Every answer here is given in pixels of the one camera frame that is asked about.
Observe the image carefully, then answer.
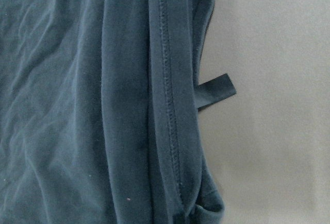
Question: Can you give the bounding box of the black graphic t-shirt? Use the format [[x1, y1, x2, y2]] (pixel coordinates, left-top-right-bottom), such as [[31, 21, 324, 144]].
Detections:
[[1, 0, 236, 223]]

